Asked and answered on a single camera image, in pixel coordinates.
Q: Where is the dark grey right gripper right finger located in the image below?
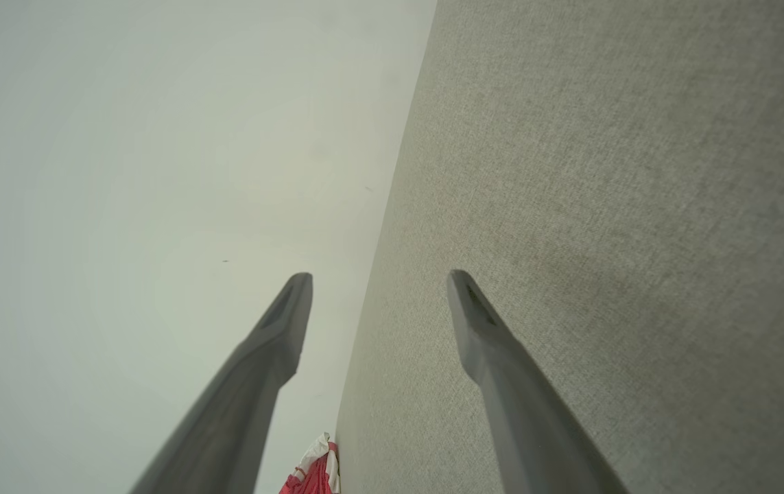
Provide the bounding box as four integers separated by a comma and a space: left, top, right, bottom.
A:
447, 269, 630, 494

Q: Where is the red garment with black lettering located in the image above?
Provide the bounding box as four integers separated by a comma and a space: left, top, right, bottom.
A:
279, 432, 342, 494

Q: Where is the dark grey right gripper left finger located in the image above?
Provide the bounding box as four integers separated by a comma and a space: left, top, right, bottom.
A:
130, 272, 313, 494

